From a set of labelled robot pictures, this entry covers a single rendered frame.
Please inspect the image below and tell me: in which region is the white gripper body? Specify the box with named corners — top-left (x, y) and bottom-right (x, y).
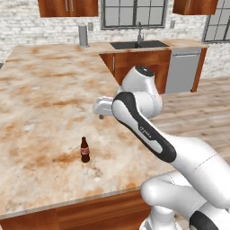
top-left (92, 95), bottom-right (115, 119)

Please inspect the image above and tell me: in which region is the brown cola bottle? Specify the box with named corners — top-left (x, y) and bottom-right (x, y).
top-left (80, 136), bottom-right (91, 164)

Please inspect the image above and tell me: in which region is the brown sink base cupboard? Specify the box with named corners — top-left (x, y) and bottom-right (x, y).
top-left (99, 49), bottom-right (173, 95)

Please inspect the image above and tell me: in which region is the black kitchen sink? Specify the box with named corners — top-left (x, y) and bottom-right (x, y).
top-left (110, 40), bottom-right (171, 50)

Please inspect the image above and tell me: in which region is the grey paper towel holder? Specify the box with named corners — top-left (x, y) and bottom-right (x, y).
top-left (77, 23), bottom-right (91, 49)

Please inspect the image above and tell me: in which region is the grey tap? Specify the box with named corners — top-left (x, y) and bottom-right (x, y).
top-left (136, 21), bottom-right (146, 45)

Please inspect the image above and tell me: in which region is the grey dishwasher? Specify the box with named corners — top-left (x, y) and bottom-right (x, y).
top-left (164, 48), bottom-right (203, 94)

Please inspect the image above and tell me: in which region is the dark framed window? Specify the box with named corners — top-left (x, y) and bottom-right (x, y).
top-left (100, 0), bottom-right (169, 31)
top-left (201, 0), bottom-right (230, 43)

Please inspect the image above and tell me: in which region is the brown island cupboard front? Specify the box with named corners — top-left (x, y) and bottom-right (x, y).
top-left (0, 189), bottom-right (152, 230)

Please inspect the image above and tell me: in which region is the brown wall cupboard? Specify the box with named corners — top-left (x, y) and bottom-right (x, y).
top-left (172, 0), bottom-right (219, 16)
top-left (37, 0), bottom-right (100, 18)

